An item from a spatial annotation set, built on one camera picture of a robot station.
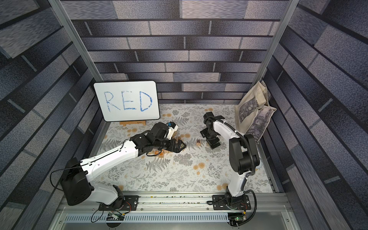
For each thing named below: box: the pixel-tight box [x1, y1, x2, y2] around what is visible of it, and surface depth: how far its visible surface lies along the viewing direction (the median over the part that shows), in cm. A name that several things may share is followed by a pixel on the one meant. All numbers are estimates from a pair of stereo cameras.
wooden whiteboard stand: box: [119, 120, 147, 127], surface depth 105 cm
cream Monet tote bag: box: [234, 80, 277, 144], surface depth 94 cm
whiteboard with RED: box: [92, 80, 161, 123], surface depth 99 cm
